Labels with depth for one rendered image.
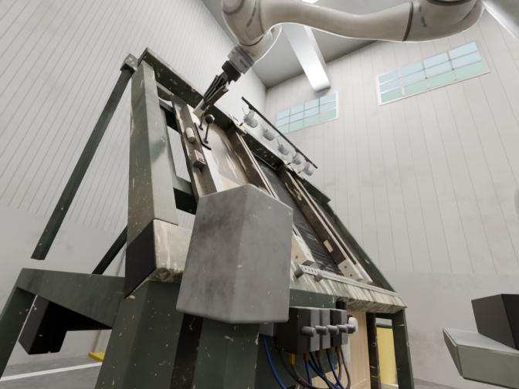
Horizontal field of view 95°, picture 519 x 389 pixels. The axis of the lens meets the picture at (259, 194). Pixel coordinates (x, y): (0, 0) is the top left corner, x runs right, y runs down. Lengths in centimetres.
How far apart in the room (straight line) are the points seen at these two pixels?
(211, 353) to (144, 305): 17
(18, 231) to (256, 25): 287
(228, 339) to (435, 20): 92
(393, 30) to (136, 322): 98
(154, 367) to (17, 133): 306
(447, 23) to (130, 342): 106
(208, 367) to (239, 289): 12
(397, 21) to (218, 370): 94
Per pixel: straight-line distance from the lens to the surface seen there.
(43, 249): 175
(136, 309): 50
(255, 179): 127
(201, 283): 36
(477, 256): 433
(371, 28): 95
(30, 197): 326
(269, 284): 35
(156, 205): 56
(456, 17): 96
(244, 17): 81
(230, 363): 36
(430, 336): 422
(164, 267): 47
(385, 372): 369
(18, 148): 334
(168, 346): 53
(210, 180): 89
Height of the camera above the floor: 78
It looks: 23 degrees up
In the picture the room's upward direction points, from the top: 6 degrees clockwise
